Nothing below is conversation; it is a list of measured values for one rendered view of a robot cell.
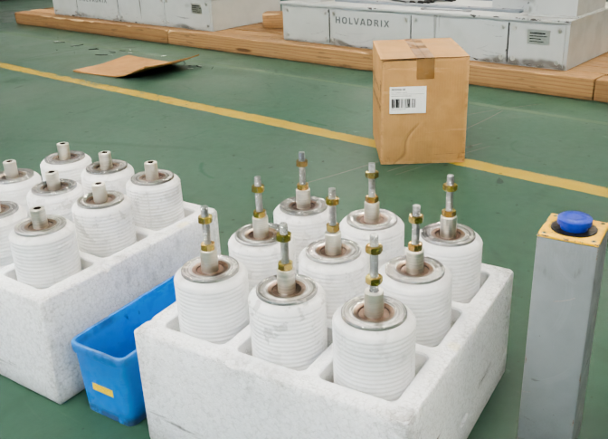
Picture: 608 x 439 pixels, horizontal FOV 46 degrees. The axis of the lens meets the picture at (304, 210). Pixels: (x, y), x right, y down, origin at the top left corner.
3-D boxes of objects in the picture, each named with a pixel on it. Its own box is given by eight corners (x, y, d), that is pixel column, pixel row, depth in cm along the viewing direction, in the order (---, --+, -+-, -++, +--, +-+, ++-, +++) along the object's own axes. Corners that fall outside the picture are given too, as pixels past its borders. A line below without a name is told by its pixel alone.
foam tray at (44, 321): (90, 250, 158) (76, 174, 151) (225, 294, 138) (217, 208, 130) (-81, 334, 128) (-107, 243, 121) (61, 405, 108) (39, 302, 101)
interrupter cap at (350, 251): (336, 236, 101) (336, 232, 101) (373, 254, 96) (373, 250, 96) (294, 252, 97) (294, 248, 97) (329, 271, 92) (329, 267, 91)
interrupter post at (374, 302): (360, 318, 81) (359, 292, 80) (368, 308, 83) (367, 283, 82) (379, 322, 80) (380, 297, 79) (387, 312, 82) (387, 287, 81)
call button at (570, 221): (560, 223, 88) (562, 207, 88) (593, 228, 86) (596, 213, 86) (552, 234, 85) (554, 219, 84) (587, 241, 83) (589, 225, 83)
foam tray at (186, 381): (294, 310, 131) (289, 221, 124) (505, 371, 112) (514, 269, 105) (148, 439, 100) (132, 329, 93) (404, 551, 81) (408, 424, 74)
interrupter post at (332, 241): (334, 248, 98) (334, 226, 97) (346, 253, 96) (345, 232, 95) (320, 253, 97) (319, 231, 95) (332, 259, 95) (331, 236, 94)
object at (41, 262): (65, 307, 121) (46, 209, 114) (104, 322, 116) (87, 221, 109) (16, 334, 114) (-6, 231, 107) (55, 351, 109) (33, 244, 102)
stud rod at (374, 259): (371, 291, 81) (371, 232, 78) (379, 293, 81) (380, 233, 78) (368, 296, 80) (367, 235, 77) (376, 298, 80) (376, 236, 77)
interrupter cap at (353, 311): (329, 324, 80) (329, 319, 80) (356, 293, 86) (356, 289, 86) (393, 339, 77) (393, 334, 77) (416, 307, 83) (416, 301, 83)
